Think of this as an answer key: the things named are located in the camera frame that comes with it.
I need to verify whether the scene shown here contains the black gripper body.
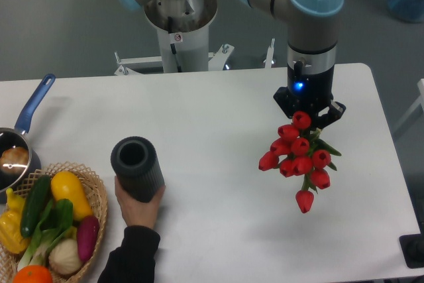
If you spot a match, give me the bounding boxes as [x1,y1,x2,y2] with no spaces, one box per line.
[285,63,334,118]

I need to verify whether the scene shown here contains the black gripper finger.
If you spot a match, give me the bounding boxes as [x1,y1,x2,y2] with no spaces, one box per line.
[311,100,346,129]
[273,87,299,119]

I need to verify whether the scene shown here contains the red tulip bouquet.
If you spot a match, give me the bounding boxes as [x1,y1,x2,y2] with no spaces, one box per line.
[258,111,342,213]

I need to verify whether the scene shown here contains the dark grey ribbed vase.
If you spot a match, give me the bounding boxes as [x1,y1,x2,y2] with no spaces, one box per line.
[111,136,165,203]

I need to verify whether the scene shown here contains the black sleeved forearm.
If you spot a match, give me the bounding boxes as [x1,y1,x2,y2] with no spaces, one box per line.
[97,225,160,283]

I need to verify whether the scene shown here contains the person's hand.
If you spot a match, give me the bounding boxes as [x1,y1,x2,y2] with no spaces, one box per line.
[115,177,166,229]

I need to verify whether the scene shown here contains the black device at table edge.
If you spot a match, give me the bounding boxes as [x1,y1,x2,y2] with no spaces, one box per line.
[399,234,423,268]

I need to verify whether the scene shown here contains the yellow squash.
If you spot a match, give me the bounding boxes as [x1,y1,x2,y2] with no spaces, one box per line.
[50,171,93,221]

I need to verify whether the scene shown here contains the purple eggplant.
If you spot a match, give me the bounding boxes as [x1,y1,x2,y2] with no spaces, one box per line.
[77,215,99,262]

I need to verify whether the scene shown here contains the green bok choy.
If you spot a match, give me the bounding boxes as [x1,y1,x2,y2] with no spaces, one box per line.
[17,199,73,270]

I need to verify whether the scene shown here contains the green cucumber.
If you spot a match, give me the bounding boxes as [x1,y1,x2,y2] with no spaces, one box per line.
[20,175,50,238]

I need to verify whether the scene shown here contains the white garlic bulb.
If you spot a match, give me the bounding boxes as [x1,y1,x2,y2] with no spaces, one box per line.
[48,239,83,276]

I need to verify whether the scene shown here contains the browned bun in saucepan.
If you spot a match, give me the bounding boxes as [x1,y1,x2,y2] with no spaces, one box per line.
[1,146,29,175]

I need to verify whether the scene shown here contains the yellow bell pepper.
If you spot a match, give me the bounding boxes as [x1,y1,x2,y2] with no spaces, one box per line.
[1,188,30,255]

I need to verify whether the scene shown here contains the orange fruit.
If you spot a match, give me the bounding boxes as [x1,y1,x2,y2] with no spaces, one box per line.
[12,265,53,283]

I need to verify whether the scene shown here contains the white furniture frame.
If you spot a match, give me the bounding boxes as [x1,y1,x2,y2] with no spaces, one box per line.
[392,79,423,141]

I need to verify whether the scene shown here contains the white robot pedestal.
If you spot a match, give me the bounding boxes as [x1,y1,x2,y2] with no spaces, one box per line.
[115,0,235,76]

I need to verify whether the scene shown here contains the blue handled saucepan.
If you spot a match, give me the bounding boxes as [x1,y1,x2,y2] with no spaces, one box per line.
[1,74,56,204]

